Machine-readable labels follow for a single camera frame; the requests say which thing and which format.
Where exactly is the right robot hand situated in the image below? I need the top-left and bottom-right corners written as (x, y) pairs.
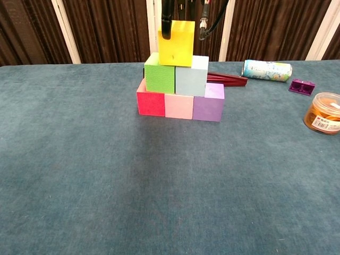
top-left (161, 0), bottom-right (199, 41)

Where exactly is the yellow cube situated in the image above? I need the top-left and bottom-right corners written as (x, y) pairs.
top-left (157, 20), bottom-right (196, 68)

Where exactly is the green cube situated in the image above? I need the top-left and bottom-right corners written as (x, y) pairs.
top-left (143, 52), bottom-right (176, 95)

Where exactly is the light blue cube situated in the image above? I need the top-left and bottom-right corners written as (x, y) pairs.
top-left (174, 55), bottom-right (209, 97)

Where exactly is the red cube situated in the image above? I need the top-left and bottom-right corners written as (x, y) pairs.
top-left (136, 78), bottom-right (166, 117)

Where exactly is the purple cube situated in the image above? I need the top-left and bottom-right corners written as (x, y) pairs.
top-left (192, 82), bottom-right (225, 123)

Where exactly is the dark brown curtain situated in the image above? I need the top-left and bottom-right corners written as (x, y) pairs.
top-left (0, 0), bottom-right (340, 67)

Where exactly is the pink cube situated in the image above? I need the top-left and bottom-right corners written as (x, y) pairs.
top-left (164, 92), bottom-right (194, 120)

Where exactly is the red folding paper fan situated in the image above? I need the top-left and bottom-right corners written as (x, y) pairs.
top-left (142, 67), bottom-right (249, 89)

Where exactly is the printed drink can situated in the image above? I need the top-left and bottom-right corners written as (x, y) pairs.
top-left (241, 59), bottom-right (293, 83)

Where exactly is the small purple plastic brick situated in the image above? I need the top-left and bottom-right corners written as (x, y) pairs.
top-left (288, 79), bottom-right (317, 96)

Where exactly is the clear tub of rubber bands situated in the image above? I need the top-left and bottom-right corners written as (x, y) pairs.
top-left (303, 92), bottom-right (340, 135)

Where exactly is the teal felt table cover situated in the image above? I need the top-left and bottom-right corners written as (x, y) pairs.
top-left (0, 60), bottom-right (340, 255)

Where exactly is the white partition frame post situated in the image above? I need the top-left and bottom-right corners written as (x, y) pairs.
top-left (305, 0), bottom-right (340, 61)
top-left (146, 0), bottom-right (165, 63)
top-left (50, 0), bottom-right (82, 64)
top-left (218, 0), bottom-right (237, 62)

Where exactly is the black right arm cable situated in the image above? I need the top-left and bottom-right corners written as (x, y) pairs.
top-left (198, 0), bottom-right (230, 41)

